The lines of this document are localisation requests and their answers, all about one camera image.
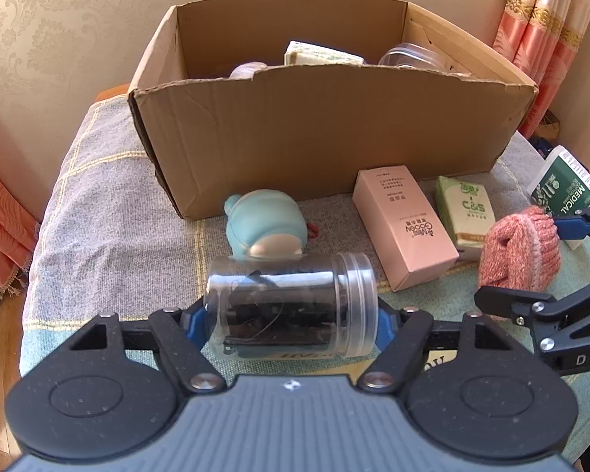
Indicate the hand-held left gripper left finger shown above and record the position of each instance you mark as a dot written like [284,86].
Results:
[194,325]

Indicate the clear plastic container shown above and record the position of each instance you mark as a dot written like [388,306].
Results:
[413,56]

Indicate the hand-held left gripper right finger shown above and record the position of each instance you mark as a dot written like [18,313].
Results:
[384,325]

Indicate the large cardboard box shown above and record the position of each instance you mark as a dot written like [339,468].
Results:
[300,137]

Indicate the pink knit glove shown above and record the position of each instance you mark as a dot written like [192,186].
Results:
[516,250]

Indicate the pink curtain with gold trim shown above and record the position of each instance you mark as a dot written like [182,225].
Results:
[545,34]

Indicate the orange fringed curtain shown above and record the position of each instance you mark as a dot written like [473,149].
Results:
[5,236]

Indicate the green and white medicine box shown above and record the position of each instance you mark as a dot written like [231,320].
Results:
[565,182]

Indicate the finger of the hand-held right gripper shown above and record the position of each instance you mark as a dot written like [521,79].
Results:
[573,229]
[521,305]

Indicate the grey checked table cloth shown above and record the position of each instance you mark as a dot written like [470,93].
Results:
[103,206]

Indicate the blue round toy figure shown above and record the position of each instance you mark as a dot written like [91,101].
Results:
[265,221]

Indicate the pink cardboard box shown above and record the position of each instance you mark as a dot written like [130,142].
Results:
[403,226]

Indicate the wooden desktop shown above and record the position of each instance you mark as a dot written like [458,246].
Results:
[113,92]

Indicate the clear plastic jar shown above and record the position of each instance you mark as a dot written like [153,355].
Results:
[285,305]

